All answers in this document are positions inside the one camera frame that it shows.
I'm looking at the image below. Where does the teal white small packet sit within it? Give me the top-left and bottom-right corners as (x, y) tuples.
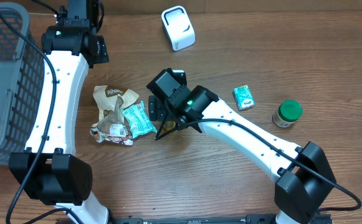
(233, 85), (255, 110)

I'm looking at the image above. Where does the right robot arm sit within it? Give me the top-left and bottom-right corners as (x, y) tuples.
(146, 68), (336, 223)

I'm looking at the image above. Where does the teal white large packet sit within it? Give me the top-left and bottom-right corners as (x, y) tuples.
(121, 101), (157, 139)

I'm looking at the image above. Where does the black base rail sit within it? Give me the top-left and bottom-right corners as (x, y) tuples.
(55, 213), (333, 224)

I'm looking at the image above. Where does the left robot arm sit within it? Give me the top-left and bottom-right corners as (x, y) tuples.
(9, 1), (113, 223)

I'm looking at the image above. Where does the yellow bottle with silver cap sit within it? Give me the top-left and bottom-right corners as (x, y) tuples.
(163, 121), (176, 131)

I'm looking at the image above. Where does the green lid white jar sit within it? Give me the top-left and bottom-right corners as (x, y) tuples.
(272, 100), (303, 128)

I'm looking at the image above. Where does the brown snack package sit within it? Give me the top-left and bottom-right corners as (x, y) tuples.
(90, 85), (139, 146)

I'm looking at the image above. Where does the white barcode scanner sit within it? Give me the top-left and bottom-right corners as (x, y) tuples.
(161, 5), (196, 52)

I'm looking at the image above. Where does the grey plastic shopping basket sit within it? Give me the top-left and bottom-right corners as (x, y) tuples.
(0, 2), (44, 165)

